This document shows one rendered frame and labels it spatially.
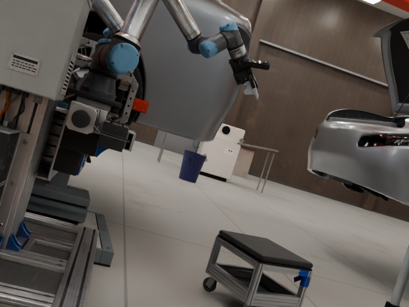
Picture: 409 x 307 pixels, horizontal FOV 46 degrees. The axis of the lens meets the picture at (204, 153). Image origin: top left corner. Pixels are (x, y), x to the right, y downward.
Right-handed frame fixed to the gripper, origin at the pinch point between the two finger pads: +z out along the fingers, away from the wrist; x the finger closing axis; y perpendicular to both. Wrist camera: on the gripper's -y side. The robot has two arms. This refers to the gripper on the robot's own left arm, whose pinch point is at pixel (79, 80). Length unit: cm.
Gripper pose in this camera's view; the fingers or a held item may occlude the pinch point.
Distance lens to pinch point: 258.6
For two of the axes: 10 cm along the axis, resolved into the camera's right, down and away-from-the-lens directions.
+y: 2.7, 8.2, -5.0
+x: 4.4, 3.5, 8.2
